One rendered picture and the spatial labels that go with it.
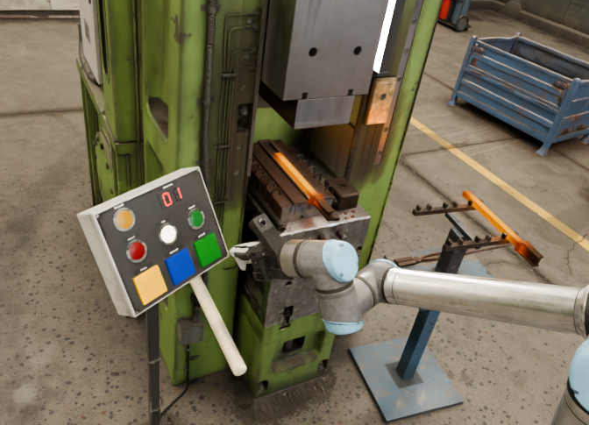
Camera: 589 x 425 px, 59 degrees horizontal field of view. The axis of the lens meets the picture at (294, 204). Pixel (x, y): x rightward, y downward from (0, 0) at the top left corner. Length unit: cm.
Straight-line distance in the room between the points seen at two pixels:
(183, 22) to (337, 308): 84
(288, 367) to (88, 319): 100
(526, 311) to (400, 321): 181
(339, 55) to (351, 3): 14
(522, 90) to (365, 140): 345
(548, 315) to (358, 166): 111
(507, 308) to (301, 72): 83
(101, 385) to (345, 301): 149
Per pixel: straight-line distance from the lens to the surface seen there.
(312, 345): 235
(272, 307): 193
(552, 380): 296
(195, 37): 149
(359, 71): 160
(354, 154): 195
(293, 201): 173
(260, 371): 222
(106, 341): 259
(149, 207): 136
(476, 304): 112
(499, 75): 542
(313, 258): 115
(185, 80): 152
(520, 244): 198
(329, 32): 150
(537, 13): 1046
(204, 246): 145
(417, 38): 190
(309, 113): 157
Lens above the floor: 195
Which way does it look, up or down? 34 degrees down
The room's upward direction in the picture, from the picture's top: 9 degrees clockwise
